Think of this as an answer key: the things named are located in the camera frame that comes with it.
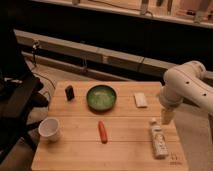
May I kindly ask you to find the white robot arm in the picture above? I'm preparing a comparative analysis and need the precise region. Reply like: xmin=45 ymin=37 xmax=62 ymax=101
xmin=159 ymin=61 xmax=213 ymax=124

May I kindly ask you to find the black eraser block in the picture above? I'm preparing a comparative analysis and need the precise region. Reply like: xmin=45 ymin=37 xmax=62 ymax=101
xmin=65 ymin=85 xmax=75 ymax=101

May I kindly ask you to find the white tube bottle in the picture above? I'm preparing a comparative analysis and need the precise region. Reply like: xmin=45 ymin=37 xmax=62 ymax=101
xmin=150 ymin=118 xmax=169 ymax=159

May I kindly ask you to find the white sponge pad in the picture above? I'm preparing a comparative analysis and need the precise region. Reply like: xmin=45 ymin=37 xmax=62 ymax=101
xmin=134 ymin=93 xmax=147 ymax=108

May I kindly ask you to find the red carrot-shaped marker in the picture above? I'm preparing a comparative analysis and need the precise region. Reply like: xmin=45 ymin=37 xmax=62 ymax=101
xmin=98 ymin=121 xmax=108 ymax=144

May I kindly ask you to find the green bowl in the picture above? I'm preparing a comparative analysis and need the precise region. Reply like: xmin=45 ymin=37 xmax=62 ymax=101
xmin=86 ymin=85 xmax=117 ymax=111

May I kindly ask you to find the white paper cup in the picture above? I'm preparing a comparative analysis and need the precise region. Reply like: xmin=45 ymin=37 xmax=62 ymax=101
xmin=38 ymin=117 xmax=60 ymax=142

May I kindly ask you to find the black chair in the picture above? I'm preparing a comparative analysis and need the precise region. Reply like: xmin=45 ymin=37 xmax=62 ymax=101
xmin=0 ymin=28 xmax=48 ymax=164

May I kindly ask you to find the black cable on floor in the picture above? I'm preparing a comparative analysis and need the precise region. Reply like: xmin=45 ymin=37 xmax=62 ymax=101
xmin=31 ymin=41 xmax=57 ymax=101

